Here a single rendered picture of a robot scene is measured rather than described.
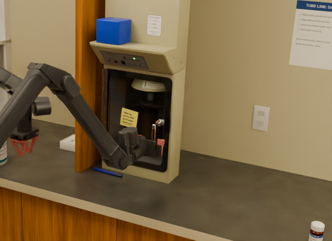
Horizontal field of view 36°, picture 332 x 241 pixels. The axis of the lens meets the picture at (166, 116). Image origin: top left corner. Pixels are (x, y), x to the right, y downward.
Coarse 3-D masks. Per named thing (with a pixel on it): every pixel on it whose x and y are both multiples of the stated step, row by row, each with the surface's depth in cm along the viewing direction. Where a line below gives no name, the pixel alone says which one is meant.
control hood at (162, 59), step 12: (96, 48) 200; (108, 48) 197; (120, 48) 194; (132, 48) 192; (144, 48) 191; (156, 48) 192; (168, 48) 194; (156, 60) 192; (168, 60) 191; (168, 72) 197
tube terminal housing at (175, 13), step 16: (112, 0) 203; (128, 0) 200; (144, 0) 197; (160, 0) 195; (176, 0) 192; (112, 16) 205; (128, 16) 202; (144, 16) 199; (176, 16) 193; (144, 32) 201; (176, 32) 195; (176, 48) 197; (176, 64) 199; (176, 80) 202; (176, 96) 205; (176, 112) 208; (176, 128) 211; (176, 144) 214; (176, 160) 218; (144, 176) 217; (160, 176) 214
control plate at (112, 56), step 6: (102, 54) 202; (108, 54) 200; (114, 54) 199; (120, 54) 197; (126, 54) 196; (114, 60) 203; (120, 60) 201; (126, 60) 200; (132, 60) 198; (138, 60) 197; (144, 60) 195; (132, 66) 202; (138, 66) 201; (144, 66) 199
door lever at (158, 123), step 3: (159, 120) 206; (156, 123) 204; (159, 123) 206; (153, 126) 202; (156, 126) 203; (153, 129) 203; (156, 129) 203; (153, 132) 203; (156, 132) 204; (153, 135) 203; (153, 138) 204
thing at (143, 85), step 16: (112, 80) 211; (128, 80) 208; (144, 80) 205; (160, 80) 202; (112, 96) 213; (128, 96) 209; (144, 96) 206; (160, 96) 203; (112, 112) 215; (144, 112) 208; (160, 112) 205; (112, 128) 217; (144, 128) 210; (160, 128) 207; (144, 160) 214; (160, 160) 211
